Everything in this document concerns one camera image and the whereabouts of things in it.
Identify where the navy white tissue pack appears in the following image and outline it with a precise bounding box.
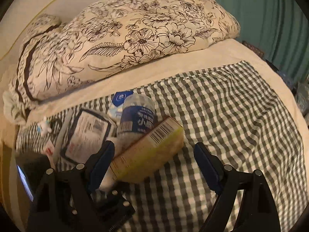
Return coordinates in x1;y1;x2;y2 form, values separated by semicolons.
60;108;117;165

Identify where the brown yellow carton box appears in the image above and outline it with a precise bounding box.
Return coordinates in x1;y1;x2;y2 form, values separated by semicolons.
110;116;184;184

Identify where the clear plastic water bottle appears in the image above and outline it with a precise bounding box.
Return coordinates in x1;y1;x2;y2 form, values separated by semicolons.
115;93;155;156

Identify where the white plush toy blue star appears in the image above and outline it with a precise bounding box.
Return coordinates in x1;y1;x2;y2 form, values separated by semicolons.
37;116;52;137

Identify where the white long-handled bath sponge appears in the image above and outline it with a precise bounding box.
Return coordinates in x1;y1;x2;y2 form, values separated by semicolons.
51;109;73;169

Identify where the white red sachet packet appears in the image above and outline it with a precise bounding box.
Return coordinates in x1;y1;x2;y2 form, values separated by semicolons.
43;139;55;162

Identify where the pale green towel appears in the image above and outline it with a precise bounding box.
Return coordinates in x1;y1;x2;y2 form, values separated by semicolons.
3;91;30;126

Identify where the small blue tissue packet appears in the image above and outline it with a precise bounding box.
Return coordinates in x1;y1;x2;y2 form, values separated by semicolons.
107;91;134;122

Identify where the floral patterned pillow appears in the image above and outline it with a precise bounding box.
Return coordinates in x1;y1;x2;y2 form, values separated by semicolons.
8;0;240;108

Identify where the teal curtain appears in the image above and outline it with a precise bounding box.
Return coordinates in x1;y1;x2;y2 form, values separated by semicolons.
216;0;308;81

